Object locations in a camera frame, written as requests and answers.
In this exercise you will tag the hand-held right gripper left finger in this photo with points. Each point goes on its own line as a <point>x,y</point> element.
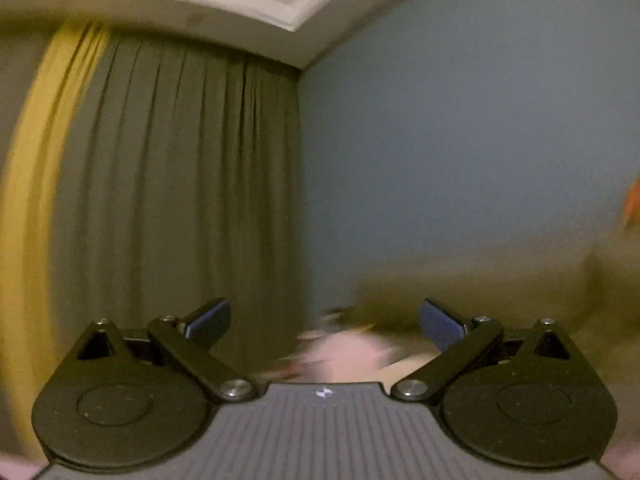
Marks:
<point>207,321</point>

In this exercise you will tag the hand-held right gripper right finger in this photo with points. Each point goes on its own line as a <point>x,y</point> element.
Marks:
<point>440,322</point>

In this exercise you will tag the yellow curtain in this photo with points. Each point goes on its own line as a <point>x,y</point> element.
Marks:
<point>35,210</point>

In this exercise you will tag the orange object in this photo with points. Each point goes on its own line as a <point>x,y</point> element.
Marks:
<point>632,205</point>

